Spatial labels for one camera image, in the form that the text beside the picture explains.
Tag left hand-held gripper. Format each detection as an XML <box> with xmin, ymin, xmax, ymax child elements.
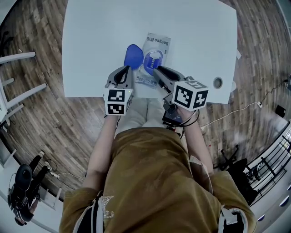
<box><xmin>102</xmin><ymin>65</ymin><xmax>134</xmax><ymax>117</ymax></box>

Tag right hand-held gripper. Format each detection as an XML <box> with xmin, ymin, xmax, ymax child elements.
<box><xmin>153</xmin><ymin>65</ymin><xmax>209</xmax><ymax>112</ymax></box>

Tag blue oval lid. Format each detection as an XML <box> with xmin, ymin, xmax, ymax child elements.
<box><xmin>123</xmin><ymin>44</ymin><xmax>144</xmax><ymax>70</ymax></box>

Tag white wet wipe pack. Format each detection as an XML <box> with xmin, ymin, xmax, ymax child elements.
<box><xmin>134</xmin><ymin>32</ymin><xmax>171</xmax><ymax>90</ymax></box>

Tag person's left forearm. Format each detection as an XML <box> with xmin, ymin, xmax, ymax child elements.
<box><xmin>85</xmin><ymin>115</ymin><xmax>121</xmax><ymax>189</ymax></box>

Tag person's right forearm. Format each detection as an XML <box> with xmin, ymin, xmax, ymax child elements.
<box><xmin>178</xmin><ymin>108</ymin><xmax>215</xmax><ymax>177</ymax></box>

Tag white trousers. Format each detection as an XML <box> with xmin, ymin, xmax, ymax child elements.
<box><xmin>115</xmin><ymin>97</ymin><xmax>165</xmax><ymax>135</ymax></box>

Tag black display device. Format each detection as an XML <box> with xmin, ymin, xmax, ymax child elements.
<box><xmin>161</xmin><ymin>103</ymin><xmax>183</xmax><ymax>125</ymax></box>

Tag round table grommet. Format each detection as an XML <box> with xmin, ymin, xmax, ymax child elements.
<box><xmin>212</xmin><ymin>76</ymin><xmax>224</xmax><ymax>89</ymax></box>

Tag white side table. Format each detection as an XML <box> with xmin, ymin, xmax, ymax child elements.
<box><xmin>0</xmin><ymin>51</ymin><xmax>48</xmax><ymax>128</ymax></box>

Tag mustard shirt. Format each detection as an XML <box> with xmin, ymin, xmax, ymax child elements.
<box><xmin>58</xmin><ymin>127</ymin><xmax>258</xmax><ymax>233</ymax></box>

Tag black box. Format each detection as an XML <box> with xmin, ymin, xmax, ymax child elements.
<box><xmin>275</xmin><ymin>104</ymin><xmax>286</xmax><ymax>118</ymax></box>

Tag black padded chair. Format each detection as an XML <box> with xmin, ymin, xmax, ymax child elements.
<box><xmin>219</xmin><ymin>145</ymin><xmax>259</xmax><ymax>207</ymax></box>

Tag black metal railing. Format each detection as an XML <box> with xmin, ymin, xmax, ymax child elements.
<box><xmin>246</xmin><ymin>122</ymin><xmax>291</xmax><ymax>207</ymax></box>

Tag white desk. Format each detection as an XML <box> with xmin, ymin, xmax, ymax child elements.
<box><xmin>0</xmin><ymin>179</ymin><xmax>63</xmax><ymax>233</ymax></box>

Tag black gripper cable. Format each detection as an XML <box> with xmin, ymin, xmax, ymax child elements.
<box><xmin>179</xmin><ymin>109</ymin><xmax>201</xmax><ymax>139</ymax></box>

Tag white cable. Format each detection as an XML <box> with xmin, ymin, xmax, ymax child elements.
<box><xmin>200</xmin><ymin>102</ymin><xmax>260</xmax><ymax>128</ymax></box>

